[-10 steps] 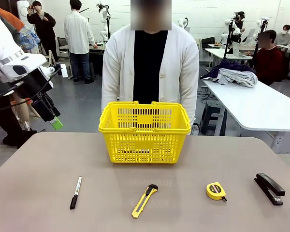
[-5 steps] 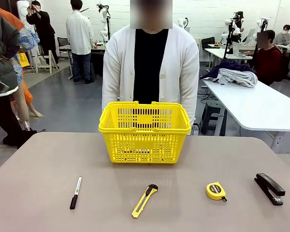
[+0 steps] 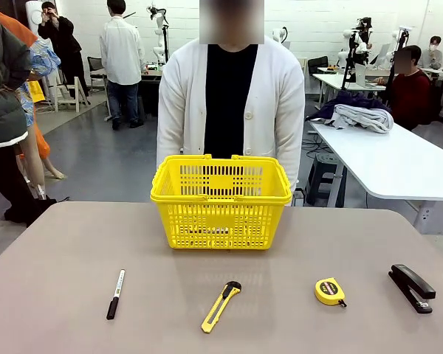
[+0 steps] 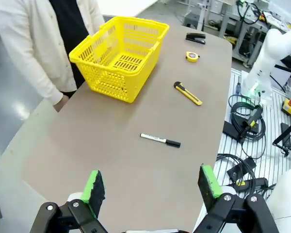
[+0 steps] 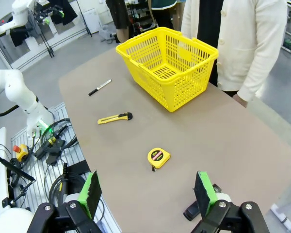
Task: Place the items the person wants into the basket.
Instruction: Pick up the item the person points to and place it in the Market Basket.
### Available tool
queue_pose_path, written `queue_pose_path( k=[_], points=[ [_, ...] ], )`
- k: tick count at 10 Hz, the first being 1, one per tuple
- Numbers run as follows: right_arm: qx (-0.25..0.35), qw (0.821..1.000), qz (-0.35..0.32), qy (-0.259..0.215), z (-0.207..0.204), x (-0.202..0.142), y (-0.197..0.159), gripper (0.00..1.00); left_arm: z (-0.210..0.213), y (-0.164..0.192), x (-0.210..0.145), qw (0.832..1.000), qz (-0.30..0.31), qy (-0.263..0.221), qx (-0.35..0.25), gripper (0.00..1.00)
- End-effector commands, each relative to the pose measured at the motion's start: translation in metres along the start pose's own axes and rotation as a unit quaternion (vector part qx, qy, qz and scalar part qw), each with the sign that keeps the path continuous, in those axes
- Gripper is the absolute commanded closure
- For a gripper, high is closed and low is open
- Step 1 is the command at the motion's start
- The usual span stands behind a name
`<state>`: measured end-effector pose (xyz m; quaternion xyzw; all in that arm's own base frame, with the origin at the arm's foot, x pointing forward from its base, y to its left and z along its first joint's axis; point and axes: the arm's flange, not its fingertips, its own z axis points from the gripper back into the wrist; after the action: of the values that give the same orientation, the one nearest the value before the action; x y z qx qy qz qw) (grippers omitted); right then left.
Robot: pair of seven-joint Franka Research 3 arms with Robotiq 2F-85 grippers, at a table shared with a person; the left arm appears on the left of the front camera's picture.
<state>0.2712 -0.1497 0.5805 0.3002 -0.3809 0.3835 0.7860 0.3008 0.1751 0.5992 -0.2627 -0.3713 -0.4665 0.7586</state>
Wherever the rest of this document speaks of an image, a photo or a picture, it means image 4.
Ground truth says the person's right forearm white sleeve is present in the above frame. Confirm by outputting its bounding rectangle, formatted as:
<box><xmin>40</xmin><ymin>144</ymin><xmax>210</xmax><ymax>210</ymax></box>
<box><xmin>0</xmin><ymin>29</ymin><xmax>64</xmax><ymax>105</ymax></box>

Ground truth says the black stapler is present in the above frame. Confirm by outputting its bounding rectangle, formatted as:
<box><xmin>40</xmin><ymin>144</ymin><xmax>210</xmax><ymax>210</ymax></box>
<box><xmin>185</xmin><ymin>33</ymin><xmax>207</xmax><ymax>45</ymax></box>

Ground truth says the yellow tape measure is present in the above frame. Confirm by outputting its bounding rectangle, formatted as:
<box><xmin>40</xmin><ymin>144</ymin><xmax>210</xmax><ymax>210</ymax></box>
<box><xmin>185</xmin><ymin>51</ymin><xmax>201</xmax><ymax>64</ymax></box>

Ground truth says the person in white cardigan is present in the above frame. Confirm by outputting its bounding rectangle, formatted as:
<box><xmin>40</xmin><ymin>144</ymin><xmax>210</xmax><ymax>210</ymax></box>
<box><xmin>0</xmin><ymin>0</ymin><xmax>105</xmax><ymax>105</ymax></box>

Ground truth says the yellow plastic shopping basket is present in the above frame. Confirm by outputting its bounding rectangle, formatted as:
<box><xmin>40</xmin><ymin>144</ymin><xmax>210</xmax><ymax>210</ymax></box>
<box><xmin>68</xmin><ymin>16</ymin><xmax>170</xmax><ymax>104</ymax></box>

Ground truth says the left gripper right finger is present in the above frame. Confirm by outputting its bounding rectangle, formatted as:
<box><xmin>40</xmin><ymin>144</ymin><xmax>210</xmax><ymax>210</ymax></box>
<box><xmin>193</xmin><ymin>165</ymin><xmax>281</xmax><ymax>233</ymax></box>

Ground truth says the black adapter with yellow label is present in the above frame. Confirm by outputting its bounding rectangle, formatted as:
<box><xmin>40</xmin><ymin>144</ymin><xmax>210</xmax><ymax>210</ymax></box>
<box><xmin>234</xmin><ymin>177</ymin><xmax>269</xmax><ymax>194</ymax></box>

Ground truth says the black handheld scanner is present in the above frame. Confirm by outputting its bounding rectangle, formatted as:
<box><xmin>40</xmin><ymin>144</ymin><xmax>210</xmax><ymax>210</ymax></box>
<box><xmin>241</xmin><ymin>106</ymin><xmax>264</xmax><ymax>133</ymax></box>

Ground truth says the white marker with black cap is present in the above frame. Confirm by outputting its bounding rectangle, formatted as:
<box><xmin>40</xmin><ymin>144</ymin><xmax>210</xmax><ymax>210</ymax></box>
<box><xmin>140</xmin><ymin>133</ymin><xmax>181</xmax><ymax>148</ymax></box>

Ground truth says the yellow red emergency stop button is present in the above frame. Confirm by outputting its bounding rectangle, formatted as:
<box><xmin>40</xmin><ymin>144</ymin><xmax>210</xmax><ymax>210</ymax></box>
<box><xmin>281</xmin><ymin>98</ymin><xmax>291</xmax><ymax>116</ymax></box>

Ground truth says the black power brick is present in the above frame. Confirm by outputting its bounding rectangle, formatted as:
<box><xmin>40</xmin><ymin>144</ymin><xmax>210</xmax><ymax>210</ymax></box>
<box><xmin>222</xmin><ymin>120</ymin><xmax>245</xmax><ymax>142</ymax></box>
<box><xmin>226</xmin><ymin>157</ymin><xmax>257</xmax><ymax>182</ymax></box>

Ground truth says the white slatted mounting platform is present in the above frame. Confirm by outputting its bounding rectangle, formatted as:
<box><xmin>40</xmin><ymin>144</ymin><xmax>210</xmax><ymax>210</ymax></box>
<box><xmin>213</xmin><ymin>67</ymin><xmax>291</xmax><ymax>233</ymax></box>

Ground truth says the black coiled cable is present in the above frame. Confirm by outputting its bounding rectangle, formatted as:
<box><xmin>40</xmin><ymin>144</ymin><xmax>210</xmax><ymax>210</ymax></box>
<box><xmin>228</xmin><ymin>94</ymin><xmax>267</xmax><ymax>144</ymax></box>

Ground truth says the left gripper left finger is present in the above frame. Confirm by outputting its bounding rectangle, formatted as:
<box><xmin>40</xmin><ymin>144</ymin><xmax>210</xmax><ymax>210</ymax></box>
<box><xmin>32</xmin><ymin>169</ymin><xmax>107</xmax><ymax>233</ymax></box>

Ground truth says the person's right hand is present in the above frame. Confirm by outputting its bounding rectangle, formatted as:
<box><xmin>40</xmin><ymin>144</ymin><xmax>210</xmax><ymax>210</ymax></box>
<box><xmin>53</xmin><ymin>95</ymin><xmax>69</xmax><ymax>113</ymax></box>

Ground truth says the yellow utility knife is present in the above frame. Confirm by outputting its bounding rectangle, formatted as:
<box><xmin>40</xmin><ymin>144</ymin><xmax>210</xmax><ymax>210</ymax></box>
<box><xmin>174</xmin><ymin>82</ymin><xmax>203</xmax><ymax>106</ymax></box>

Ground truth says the black office chair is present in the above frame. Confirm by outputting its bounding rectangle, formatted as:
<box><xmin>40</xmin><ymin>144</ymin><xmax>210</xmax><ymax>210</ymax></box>
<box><xmin>275</xmin><ymin>55</ymin><xmax>291</xmax><ymax>81</ymax></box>

